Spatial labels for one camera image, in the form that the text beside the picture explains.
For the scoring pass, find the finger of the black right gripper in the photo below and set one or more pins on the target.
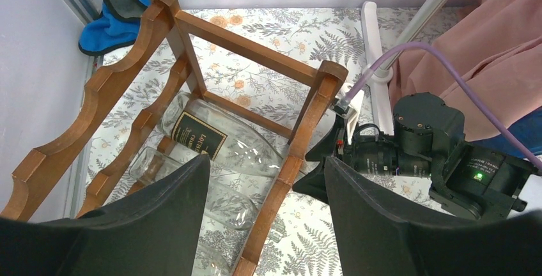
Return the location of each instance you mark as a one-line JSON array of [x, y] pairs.
[[313, 183]]

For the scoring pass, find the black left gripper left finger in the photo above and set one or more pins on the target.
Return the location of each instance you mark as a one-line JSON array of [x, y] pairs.
[[153, 231]]

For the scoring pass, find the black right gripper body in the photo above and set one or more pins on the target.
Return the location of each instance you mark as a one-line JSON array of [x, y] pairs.
[[370, 151]]

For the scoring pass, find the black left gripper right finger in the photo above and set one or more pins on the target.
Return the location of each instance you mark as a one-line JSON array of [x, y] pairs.
[[379, 232]]

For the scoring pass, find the clear slim glass bottle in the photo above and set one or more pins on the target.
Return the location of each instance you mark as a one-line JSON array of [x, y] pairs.
[[204, 128]]

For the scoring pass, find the brown wooden wine rack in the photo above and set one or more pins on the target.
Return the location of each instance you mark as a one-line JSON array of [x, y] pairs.
[[38, 173]]

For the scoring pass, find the blue glass bottle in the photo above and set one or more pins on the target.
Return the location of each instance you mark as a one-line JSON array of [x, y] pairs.
[[527, 130]]

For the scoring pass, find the clear labelled square bottle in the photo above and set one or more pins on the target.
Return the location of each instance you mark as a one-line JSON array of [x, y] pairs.
[[209, 261]]

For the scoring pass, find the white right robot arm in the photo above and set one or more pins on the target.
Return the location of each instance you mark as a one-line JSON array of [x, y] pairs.
[[467, 180]]

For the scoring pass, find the floral patterned table mat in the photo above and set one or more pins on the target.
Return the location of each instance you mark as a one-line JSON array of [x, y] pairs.
[[108, 84]]

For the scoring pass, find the pink shorts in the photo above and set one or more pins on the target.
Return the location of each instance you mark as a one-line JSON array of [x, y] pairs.
[[496, 48]]

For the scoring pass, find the silver metal clothes pole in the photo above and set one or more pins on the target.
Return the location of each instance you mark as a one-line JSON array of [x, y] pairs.
[[420, 19]]

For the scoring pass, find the blue and black cloth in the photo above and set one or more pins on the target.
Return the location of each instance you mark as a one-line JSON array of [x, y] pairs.
[[117, 26]]

